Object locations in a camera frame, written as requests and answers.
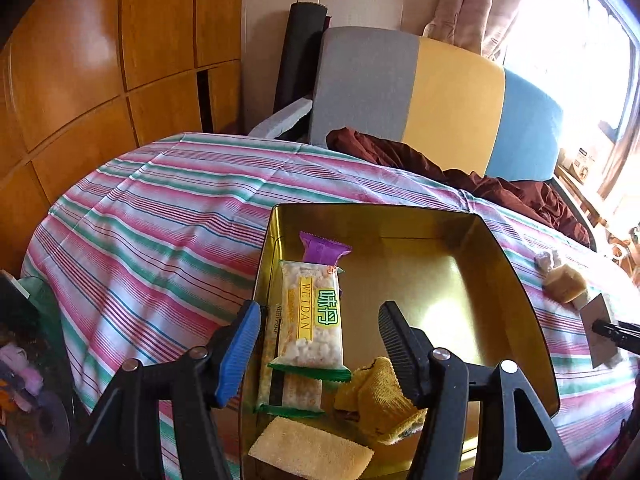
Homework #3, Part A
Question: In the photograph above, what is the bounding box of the colourful cloth pile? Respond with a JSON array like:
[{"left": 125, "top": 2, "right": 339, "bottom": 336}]
[{"left": 0, "top": 330, "right": 76, "bottom": 461}]

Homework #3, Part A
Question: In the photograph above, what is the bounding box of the yellow knitted cloth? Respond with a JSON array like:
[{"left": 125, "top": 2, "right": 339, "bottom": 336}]
[{"left": 334, "top": 356, "right": 428, "bottom": 446}]

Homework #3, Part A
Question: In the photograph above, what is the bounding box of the gold metal tin box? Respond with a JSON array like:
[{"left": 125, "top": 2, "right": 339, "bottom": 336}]
[{"left": 239, "top": 203, "right": 561, "bottom": 480}]

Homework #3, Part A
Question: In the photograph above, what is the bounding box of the yellow sponge block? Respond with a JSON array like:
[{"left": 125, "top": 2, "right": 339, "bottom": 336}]
[{"left": 247, "top": 415, "right": 375, "bottom": 480}]

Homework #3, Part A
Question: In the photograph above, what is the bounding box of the grey yellow blue chair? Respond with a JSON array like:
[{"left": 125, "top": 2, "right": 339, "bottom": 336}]
[{"left": 247, "top": 26, "right": 598, "bottom": 251}]

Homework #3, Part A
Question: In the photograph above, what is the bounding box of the wooden wardrobe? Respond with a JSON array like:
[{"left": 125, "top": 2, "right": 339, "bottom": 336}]
[{"left": 0, "top": 0, "right": 246, "bottom": 281}]

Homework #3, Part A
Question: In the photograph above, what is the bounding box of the white cotton ball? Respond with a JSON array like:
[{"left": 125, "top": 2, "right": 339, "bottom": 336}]
[{"left": 534, "top": 249, "right": 565, "bottom": 273}]

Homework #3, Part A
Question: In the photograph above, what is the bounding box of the maroon cloth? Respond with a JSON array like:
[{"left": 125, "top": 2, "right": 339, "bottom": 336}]
[{"left": 326, "top": 127, "right": 592, "bottom": 247}]

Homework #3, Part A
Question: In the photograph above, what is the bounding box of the yellow label rice puff packet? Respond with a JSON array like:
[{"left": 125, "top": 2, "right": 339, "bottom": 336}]
[{"left": 267, "top": 260, "right": 352, "bottom": 383}]

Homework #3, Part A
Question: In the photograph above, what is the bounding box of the wooden side table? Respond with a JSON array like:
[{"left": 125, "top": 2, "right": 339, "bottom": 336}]
[{"left": 552, "top": 165, "right": 616, "bottom": 231}]

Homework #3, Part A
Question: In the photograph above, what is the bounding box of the tan sponge block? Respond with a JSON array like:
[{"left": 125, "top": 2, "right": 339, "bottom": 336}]
[{"left": 542, "top": 264, "right": 588, "bottom": 305}]

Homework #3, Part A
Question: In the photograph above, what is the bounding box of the window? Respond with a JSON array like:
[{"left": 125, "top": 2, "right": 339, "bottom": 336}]
[{"left": 500, "top": 0, "right": 633, "bottom": 136}]

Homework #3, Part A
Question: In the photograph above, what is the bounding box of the striped pink green cloth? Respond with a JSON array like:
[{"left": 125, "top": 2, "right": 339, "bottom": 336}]
[{"left": 20, "top": 132, "right": 640, "bottom": 480}]

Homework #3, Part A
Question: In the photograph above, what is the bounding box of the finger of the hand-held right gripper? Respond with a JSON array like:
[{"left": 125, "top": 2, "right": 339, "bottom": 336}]
[{"left": 592, "top": 320, "right": 640, "bottom": 356}]

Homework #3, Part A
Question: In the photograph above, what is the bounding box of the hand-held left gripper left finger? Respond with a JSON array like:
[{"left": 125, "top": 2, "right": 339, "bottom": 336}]
[{"left": 60, "top": 300, "right": 263, "bottom": 480}]

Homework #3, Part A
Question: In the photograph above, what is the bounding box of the purple snack packet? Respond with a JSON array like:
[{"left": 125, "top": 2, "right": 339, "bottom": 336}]
[{"left": 299, "top": 231, "right": 353, "bottom": 267}]

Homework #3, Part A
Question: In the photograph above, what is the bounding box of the person's dark red clothing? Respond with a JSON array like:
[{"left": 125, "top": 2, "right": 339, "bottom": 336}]
[{"left": 587, "top": 410, "right": 640, "bottom": 480}]

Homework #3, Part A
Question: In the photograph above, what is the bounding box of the white cardboard box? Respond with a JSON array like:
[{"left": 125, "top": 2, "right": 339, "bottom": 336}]
[{"left": 579, "top": 294, "right": 628, "bottom": 369}]

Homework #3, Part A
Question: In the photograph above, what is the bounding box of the beige patterned curtain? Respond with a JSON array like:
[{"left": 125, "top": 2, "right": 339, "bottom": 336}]
[
  {"left": 597, "top": 25, "right": 640, "bottom": 201},
  {"left": 422, "top": 0, "right": 536, "bottom": 61}
]

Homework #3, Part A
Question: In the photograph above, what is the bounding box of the black rolled mat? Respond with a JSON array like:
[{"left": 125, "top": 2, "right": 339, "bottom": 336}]
[{"left": 272, "top": 1, "right": 329, "bottom": 116}]

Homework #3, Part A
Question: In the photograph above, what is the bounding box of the dark label snack bar packet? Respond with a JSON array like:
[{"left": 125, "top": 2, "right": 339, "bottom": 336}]
[{"left": 255, "top": 305, "right": 326, "bottom": 418}]

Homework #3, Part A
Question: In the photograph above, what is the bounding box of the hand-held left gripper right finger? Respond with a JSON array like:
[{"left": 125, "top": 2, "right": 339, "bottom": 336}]
[{"left": 377, "top": 301, "right": 581, "bottom": 480}]

